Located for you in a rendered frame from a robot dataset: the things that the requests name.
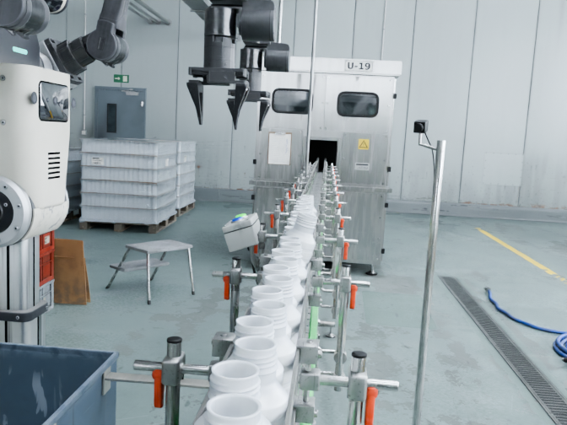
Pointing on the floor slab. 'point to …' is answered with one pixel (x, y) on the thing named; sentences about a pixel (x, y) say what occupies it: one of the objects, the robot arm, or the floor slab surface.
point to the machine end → (332, 142)
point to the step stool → (151, 260)
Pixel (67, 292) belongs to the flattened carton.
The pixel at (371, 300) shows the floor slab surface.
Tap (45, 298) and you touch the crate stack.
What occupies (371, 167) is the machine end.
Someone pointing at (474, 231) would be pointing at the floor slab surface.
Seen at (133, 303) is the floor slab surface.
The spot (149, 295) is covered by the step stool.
